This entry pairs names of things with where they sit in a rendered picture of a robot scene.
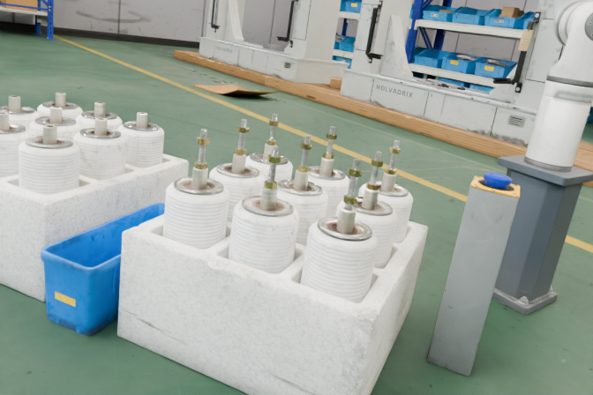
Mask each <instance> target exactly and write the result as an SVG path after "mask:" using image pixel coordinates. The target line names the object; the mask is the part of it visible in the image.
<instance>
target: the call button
mask: <svg viewBox="0 0 593 395"><path fill-rule="evenodd" d="M484 179H485V180H486V181H485V183H486V184H488V185H491V186H493V187H496V188H502V189H505V188H507V185H510V184H511V182H512V179H511V178H510V177H508V176H506V175H502V174H498V173H492V172H488V173H485V174H484Z"/></svg>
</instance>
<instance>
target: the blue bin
mask: <svg viewBox="0 0 593 395"><path fill-rule="evenodd" d="M164 212H165V203H154V204H151V205H148V206H146V207H143V208H141V209H138V210H137V211H134V212H130V213H128V214H125V215H124V216H122V217H119V218H117V219H114V220H111V221H109V222H106V223H104V224H101V225H100V226H97V227H93V228H91V229H88V230H87V231H84V232H82V233H79V234H77V235H74V236H71V237H69V238H66V239H64V240H62V241H60V242H56V243H53V244H51V245H49V246H47V247H45V248H43V249H42V250H41V261H43V262H44V278H45V293H46V308H47V318H48V320H50V321H53V322H55V323H57V324H60V325H62V326H64V327H66V328H69V329H71V330H73V331H75V332H78V333H80V334H82V335H86V336H89V335H93V334H95V333H97V332H98V331H99V330H101V329H102V328H104V327H105V326H107V325H108V324H110V323H112V322H114V321H115V320H117V319H118V307H119V289H120V272H121V254H122V235H123V231H125V230H128V229H130V228H132V227H138V226H139V225H140V224H142V223H144V222H147V221H149V220H152V219H154V218H156V217H159V216H161V215H163V214H165V213H164Z"/></svg>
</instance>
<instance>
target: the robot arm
mask: <svg viewBox="0 0 593 395"><path fill-rule="evenodd" d="M553 26H554V33H555V35H556V38H557V39H558V41H559V43H560V44H561V45H563V46H564V47H565V49H564V52H563V54H562V57H561V58H560V59H559V61H558V62H557V63H555V64H554V65H553V66H552V67H551V68H550V69H549V70H548V74H547V77H546V81H545V84H544V90H543V92H542V96H541V100H540V103H539V106H538V110H537V115H536V119H535V122H534V125H533V129H532V132H531V135H530V139H529V144H528V147H527V151H526V154H525V158H524V161H525V162H527V163H529V164H530V165H533V166H536V167H539V168H545V169H549V170H554V171H559V172H570V171H571V170H572V166H573V164H574V159H575V155H576V153H577V150H578V147H579V144H580V141H581V138H582V133H583V130H584V127H585V123H586V121H587V118H588V114H589V110H590V106H591V103H592V101H593V0H553Z"/></svg>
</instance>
